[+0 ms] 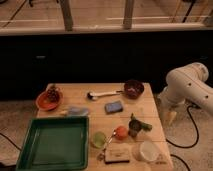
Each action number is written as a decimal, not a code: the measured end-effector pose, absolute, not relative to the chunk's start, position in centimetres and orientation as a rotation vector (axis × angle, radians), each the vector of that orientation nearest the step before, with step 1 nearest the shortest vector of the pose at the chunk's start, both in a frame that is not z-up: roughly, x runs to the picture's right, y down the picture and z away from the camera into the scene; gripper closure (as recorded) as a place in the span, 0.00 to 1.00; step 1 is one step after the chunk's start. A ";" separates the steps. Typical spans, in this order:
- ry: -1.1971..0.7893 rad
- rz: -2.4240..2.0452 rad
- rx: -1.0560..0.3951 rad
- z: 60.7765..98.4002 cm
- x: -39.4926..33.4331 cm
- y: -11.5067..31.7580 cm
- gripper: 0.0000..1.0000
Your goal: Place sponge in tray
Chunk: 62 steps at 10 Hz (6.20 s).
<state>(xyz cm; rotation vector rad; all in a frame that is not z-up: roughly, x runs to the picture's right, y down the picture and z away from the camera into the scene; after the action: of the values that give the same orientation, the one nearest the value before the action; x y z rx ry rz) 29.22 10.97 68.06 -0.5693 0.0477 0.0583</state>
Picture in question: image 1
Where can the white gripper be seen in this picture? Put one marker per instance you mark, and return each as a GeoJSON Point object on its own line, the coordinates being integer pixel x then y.
{"type": "Point", "coordinates": [169, 101]}

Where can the blue sponge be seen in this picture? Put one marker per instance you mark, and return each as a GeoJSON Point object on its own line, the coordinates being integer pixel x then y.
{"type": "Point", "coordinates": [114, 107]}

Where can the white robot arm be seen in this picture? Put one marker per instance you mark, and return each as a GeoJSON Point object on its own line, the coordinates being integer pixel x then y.
{"type": "Point", "coordinates": [186, 83]}

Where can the green plastic tray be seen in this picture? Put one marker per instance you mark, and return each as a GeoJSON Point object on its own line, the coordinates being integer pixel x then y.
{"type": "Point", "coordinates": [55, 144]}

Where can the dark cup with greens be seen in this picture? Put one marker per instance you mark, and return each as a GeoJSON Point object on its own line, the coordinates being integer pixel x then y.
{"type": "Point", "coordinates": [135, 126]}

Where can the white plastic cup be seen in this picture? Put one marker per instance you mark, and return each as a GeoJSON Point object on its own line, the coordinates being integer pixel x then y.
{"type": "Point", "coordinates": [148, 151]}

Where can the dark red bowl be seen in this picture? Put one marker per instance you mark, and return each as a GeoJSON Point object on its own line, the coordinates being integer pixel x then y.
{"type": "Point", "coordinates": [133, 89]}

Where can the orange tomato toy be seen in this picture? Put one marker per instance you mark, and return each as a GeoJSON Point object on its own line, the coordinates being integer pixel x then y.
{"type": "Point", "coordinates": [121, 132]}

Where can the wooden block with black base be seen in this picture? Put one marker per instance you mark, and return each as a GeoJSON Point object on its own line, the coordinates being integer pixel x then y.
{"type": "Point", "coordinates": [117, 155]}

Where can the green small cup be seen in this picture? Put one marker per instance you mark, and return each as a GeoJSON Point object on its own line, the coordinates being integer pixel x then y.
{"type": "Point", "coordinates": [98, 139]}

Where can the metal spoon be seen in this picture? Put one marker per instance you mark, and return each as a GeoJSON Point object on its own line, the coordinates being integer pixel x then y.
{"type": "Point", "coordinates": [101, 155]}

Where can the light blue plastic bag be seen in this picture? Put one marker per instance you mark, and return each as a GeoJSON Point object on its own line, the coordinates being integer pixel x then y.
{"type": "Point", "coordinates": [75, 111]}

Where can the bunch of dark grapes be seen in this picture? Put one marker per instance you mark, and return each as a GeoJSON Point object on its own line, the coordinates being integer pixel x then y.
{"type": "Point", "coordinates": [52, 94]}

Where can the orange plate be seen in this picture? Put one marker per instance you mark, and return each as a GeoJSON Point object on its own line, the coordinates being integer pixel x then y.
{"type": "Point", "coordinates": [44, 104]}

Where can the white handled dish brush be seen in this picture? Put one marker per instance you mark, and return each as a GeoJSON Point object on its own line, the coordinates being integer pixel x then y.
{"type": "Point", "coordinates": [95, 95]}

